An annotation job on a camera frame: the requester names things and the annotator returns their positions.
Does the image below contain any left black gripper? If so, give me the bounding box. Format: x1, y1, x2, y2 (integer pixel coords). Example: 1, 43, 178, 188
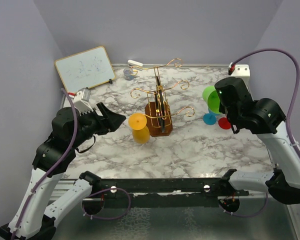
71, 101, 127, 148

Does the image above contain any yellow wine glass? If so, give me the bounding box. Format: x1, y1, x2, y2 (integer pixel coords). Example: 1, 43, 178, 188
128, 113, 150, 144

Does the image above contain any blue wine glass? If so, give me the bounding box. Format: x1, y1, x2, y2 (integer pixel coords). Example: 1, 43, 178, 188
202, 108, 221, 126

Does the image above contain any green wine glass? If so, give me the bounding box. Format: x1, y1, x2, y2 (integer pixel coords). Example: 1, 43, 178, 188
202, 85, 220, 114

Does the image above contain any red wine glass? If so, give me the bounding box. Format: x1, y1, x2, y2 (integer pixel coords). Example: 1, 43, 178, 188
218, 117, 231, 130

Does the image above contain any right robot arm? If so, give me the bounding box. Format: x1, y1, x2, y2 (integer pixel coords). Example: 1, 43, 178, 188
214, 76, 300, 205

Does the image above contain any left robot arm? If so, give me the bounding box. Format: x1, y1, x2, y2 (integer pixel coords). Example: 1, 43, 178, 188
0, 102, 126, 240

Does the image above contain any small whiteboard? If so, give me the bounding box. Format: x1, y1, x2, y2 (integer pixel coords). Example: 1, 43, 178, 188
54, 46, 116, 94

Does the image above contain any white eraser block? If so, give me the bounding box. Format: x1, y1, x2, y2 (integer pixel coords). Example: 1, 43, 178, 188
127, 59, 144, 68

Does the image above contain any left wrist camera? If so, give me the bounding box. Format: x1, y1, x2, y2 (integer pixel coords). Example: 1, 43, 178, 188
68, 88, 95, 114

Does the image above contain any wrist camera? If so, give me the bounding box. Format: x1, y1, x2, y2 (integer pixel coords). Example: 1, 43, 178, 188
68, 88, 95, 114
228, 62, 251, 87

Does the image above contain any gold wire wine glass rack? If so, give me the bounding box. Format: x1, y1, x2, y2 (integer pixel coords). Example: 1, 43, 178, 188
130, 58, 195, 137

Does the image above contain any black front mounting rail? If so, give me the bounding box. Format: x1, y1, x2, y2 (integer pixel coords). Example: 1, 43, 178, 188
79, 171, 249, 209

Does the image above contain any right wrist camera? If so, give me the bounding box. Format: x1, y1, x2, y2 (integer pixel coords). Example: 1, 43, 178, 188
228, 62, 251, 87

